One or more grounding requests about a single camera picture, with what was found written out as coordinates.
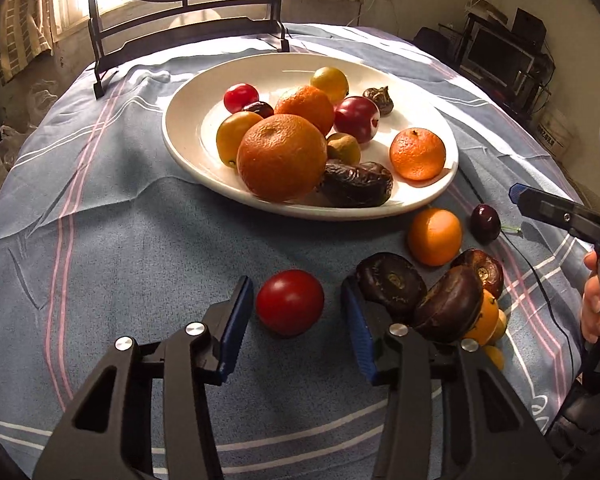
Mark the large dark red plum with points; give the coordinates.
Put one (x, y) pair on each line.
(230, 134)

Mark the blue striped tablecloth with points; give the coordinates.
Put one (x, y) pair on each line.
(103, 235)

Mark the checked curtain left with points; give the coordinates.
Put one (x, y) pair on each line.
(25, 33)

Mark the wrinkled dark date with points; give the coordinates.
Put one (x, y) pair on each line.
(367, 184)

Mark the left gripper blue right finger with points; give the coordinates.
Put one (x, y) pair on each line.
(393, 355)

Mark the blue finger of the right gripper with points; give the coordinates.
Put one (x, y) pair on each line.
(556, 211)

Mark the small yellow-orange kumquat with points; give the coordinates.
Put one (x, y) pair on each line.
(332, 82)

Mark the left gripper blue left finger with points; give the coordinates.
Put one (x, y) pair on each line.
(202, 353)

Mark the dark red cherry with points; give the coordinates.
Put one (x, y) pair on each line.
(263, 109)

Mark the large orange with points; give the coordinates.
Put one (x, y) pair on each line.
(282, 158)

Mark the white oval plate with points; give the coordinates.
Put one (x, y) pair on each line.
(196, 111)

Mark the yellow small fruit right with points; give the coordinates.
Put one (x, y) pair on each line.
(500, 328)

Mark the black monitor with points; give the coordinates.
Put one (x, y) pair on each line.
(491, 56)

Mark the dark brown mangosteen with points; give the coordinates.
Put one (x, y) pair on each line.
(391, 280)

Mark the brown mangosteen right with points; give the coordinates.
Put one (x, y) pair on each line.
(488, 269)

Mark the small orange mandarin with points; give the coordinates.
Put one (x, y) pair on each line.
(417, 154)

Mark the dark cherry with stem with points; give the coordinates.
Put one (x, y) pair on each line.
(484, 224)

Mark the plastic bags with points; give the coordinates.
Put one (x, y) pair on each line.
(40, 98)

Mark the orange tangerine middle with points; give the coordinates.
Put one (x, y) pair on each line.
(485, 325)

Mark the white plastic bucket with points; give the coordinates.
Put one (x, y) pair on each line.
(554, 131)

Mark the round painted screen stand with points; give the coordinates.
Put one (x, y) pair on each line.
(169, 38)

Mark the yellow lemon fruit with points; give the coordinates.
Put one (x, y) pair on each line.
(495, 355)

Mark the dried brown fruit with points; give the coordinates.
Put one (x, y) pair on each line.
(382, 99)

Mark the yellow-green small fruit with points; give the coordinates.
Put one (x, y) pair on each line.
(343, 147)

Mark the person right hand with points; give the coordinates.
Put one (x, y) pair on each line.
(590, 311)

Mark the dark glossy chestnut fruit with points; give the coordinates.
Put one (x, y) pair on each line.
(451, 306)

